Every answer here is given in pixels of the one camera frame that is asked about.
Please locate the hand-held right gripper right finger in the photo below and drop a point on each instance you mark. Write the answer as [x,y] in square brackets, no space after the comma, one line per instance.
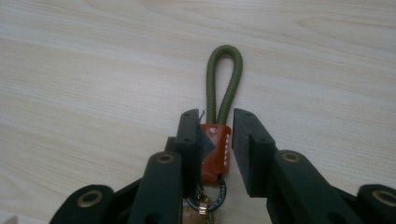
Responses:
[280,183]

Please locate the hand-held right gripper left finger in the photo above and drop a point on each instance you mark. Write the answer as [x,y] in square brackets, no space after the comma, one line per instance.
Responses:
[162,186]

